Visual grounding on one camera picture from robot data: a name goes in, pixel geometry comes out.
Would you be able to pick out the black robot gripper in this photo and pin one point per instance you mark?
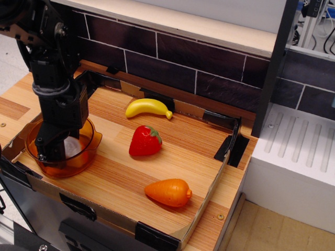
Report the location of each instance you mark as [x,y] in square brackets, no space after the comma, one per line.
[64,112]

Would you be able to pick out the white and orange toy sushi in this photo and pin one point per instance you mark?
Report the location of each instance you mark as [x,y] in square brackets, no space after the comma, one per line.
[74,152]

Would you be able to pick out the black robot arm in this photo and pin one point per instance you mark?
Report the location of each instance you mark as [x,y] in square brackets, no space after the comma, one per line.
[48,50]

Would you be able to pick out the orange transparent plastic pot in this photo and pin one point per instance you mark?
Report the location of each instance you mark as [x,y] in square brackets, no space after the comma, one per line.
[60,169]

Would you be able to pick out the cardboard fence with black tape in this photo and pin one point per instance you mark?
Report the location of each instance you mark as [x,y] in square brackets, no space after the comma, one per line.
[114,183]

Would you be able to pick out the red toy strawberry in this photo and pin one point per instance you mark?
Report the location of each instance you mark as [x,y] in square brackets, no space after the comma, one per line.
[145,141]

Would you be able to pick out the yellow toy banana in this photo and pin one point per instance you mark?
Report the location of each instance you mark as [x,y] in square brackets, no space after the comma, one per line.
[147,105]

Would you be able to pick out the orange toy carrot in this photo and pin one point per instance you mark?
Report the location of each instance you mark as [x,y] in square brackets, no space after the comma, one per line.
[170,192]

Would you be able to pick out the dark brick backsplash shelf unit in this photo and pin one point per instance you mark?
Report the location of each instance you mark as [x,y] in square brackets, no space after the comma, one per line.
[224,68]

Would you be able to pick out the white ridged sink drainboard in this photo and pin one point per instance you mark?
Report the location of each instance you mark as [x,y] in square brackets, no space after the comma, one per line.
[291,171]

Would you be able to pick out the white aluminium frame with cables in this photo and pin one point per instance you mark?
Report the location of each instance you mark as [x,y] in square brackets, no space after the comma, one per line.
[313,29]

